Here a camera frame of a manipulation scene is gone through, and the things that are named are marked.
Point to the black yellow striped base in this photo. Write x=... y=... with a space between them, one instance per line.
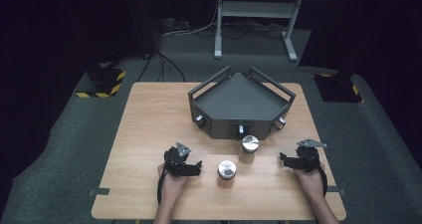
x=338 y=88
x=104 y=83

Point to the person's left hand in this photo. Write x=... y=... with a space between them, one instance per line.
x=170 y=185

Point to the grey metal stand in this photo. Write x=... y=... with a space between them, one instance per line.
x=257 y=10

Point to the red sauce jar silver lid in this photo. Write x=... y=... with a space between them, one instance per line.
x=227 y=172

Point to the dark curtain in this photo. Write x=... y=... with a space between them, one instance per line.
x=66 y=25
x=371 y=28

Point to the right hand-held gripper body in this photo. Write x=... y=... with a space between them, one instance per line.
x=308 y=157

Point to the person's right hand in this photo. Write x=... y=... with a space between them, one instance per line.
x=310 y=184

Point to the dark grey corner rack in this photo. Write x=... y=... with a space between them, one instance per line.
x=239 y=101

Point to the power strip with plugs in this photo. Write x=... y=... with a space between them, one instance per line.
x=175 y=25

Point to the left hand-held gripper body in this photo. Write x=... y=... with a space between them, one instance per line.
x=174 y=157

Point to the brown sauce jar silver lid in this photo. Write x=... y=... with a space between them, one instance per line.
x=250 y=146

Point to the grey tape strip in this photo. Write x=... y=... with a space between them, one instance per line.
x=336 y=190
x=99 y=191

